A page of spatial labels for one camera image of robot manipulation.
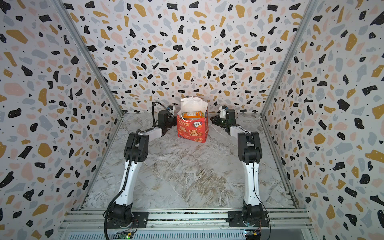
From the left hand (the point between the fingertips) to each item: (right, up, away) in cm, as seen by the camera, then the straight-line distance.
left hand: (184, 114), depth 110 cm
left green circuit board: (-24, -60, -40) cm, 76 cm away
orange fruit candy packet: (+7, -1, -10) cm, 12 cm away
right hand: (+18, 0, -4) cm, 18 cm away
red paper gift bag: (+9, -11, -18) cm, 23 cm away
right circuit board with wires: (+37, -61, -38) cm, 81 cm away
